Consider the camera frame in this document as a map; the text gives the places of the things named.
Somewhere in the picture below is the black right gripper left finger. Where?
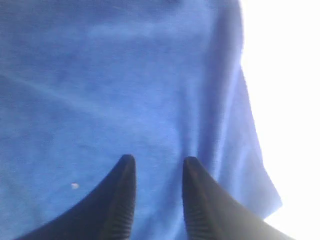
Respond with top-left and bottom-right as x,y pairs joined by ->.
20,154 -> 137,240

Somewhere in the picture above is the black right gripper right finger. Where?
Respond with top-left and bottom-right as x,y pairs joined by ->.
182,156 -> 291,240

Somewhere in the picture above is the blue microfibre cloth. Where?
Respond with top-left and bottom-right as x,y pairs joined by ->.
0,0 -> 282,240

